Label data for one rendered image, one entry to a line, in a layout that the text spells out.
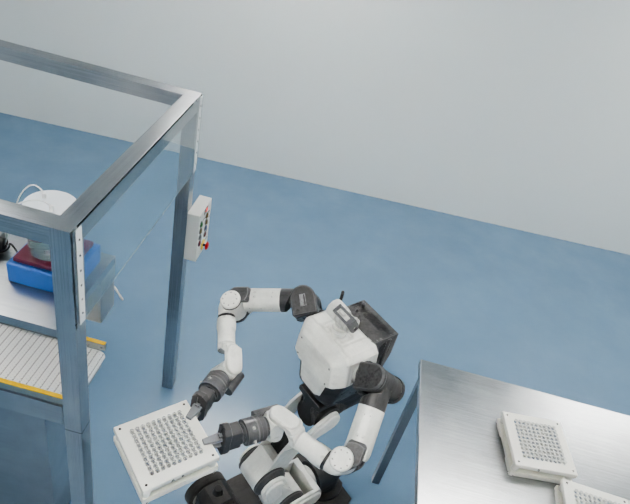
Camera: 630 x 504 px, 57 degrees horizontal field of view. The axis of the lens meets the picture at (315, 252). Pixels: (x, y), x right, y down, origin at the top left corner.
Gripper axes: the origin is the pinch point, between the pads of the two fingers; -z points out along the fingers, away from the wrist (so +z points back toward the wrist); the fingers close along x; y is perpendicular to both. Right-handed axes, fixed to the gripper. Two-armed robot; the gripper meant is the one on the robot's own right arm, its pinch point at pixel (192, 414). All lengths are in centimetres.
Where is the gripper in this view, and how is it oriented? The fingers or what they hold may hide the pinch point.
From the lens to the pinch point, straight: 201.8
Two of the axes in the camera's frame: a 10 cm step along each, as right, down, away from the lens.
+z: 3.6, -4.7, 8.0
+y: -9.0, -3.9, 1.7
